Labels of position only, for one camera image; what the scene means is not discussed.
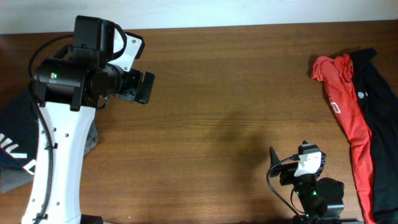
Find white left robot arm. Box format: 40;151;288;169
22;16;155;223

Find red garment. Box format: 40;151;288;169
311;54;376;223

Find grey folded shorts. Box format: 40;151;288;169
1;122;99;194

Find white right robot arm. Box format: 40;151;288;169
266;141;344;223

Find black logo garment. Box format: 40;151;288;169
350;48;397;224

